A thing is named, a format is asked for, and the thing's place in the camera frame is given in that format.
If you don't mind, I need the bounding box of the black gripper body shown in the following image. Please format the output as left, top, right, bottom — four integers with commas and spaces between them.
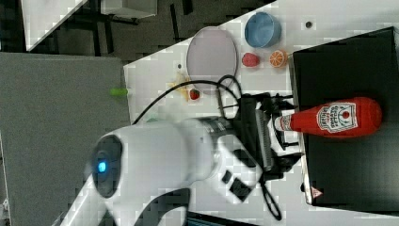
233, 92, 301, 181

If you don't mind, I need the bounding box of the red plush ketchup bottle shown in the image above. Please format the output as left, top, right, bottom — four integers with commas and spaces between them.
274, 97, 382, 138

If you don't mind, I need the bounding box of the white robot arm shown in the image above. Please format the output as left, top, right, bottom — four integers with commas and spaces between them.
59, 93, 300, 226

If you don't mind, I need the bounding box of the small red strawberry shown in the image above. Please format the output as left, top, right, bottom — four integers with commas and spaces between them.
189, 89, 200, 101

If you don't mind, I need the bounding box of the plush orange slice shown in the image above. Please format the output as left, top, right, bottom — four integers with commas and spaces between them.
269, 50, 288, 68

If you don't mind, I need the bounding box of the plush peeled banana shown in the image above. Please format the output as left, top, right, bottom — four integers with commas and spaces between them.
168, 73, 189, 102

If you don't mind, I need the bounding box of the grey oval plate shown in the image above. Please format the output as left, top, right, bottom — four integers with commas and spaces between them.
185, 26, 238, 82

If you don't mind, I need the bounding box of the blue bowl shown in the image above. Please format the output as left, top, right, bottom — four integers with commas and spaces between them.
245, 12, 281, 48

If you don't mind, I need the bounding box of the green marker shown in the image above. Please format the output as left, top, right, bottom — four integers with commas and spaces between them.
109, 89, 129, 96

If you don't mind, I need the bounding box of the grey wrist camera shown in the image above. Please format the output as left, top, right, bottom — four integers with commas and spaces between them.
255, 109, 273, 171

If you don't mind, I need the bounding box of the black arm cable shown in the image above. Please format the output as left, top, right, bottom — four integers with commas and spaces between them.
131, 74, 282, 221

